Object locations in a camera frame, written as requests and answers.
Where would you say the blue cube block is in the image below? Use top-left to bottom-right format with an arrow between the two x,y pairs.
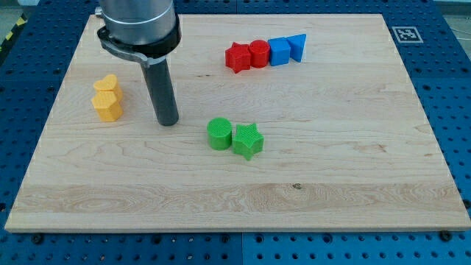
268,38 -> 291,66

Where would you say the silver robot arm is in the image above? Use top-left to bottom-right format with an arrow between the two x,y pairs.
97,0 -> 181,68

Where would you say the green star block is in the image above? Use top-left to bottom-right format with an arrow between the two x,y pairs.
233,124 -> 264,160

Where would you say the yellow heart block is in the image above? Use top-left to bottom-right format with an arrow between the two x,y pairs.
93,74 -> 123,102

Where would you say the red cylinder block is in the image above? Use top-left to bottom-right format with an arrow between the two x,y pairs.
249,40 -> 271,68

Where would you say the wooden board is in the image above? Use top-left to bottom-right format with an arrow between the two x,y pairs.
5,14 -> 470,233

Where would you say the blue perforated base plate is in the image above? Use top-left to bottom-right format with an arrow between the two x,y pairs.
1,1 -> 470,264

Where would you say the green cylinder block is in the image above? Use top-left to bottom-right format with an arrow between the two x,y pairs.
207,117 -> 232,150

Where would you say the yellow hexagon block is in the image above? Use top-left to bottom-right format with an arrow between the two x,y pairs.
91,91 -> 123,122

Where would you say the red star block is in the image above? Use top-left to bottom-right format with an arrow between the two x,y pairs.
225,42 -> 252,74

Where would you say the blue triangle block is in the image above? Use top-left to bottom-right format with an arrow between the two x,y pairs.
286,34 -> 307,63

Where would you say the white fiducial marker tag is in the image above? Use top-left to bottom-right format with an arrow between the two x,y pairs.
392,26 -> 423,43

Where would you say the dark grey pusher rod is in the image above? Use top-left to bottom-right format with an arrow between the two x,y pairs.
141,57 -> 179,126

